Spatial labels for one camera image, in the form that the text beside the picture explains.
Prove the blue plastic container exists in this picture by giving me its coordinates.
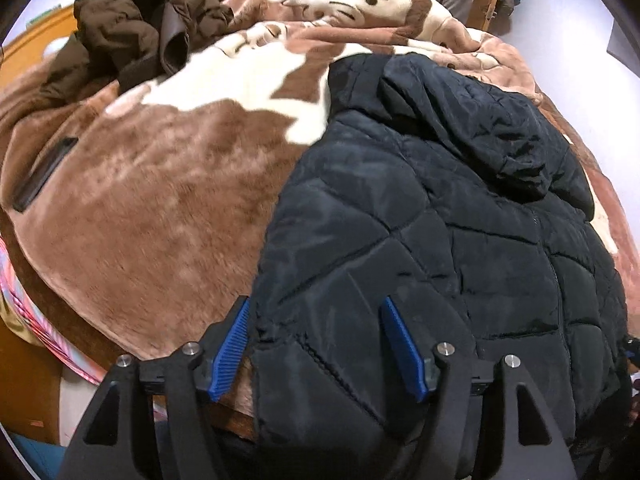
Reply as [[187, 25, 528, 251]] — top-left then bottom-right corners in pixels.
[[9, 432, 68, 480]]

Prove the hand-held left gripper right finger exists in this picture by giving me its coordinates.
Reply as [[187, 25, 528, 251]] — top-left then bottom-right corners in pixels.
[[381, 296, 578, 480]]

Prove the brown puffer jacket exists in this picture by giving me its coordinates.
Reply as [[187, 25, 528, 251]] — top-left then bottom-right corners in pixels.
[[37, 0, 236, 106]]

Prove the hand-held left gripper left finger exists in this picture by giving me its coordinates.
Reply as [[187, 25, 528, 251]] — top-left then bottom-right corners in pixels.
[[60, 296, 251, 480]]

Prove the black quilted puffer jacket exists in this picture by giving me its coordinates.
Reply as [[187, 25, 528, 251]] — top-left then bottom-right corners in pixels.
[[247, 52, 633, 480]]

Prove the wooden headboard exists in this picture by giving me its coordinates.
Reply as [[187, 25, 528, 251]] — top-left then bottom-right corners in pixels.
[[0, 5, 81, 91]]

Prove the brown cream paw-print blanket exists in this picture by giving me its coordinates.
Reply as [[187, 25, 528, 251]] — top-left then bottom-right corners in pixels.
[[0, 0, 631, 361]]

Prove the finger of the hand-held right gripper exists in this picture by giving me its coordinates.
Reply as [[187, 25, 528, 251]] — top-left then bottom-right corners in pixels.
[[620, 337, 640, 376]]

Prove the plaid bed sheet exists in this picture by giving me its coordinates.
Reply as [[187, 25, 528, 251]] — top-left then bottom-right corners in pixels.
[[0, 240, 101, 386]]

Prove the black phone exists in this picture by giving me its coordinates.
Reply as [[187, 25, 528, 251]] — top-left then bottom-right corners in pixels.
[[12, 136, 79, 213]]

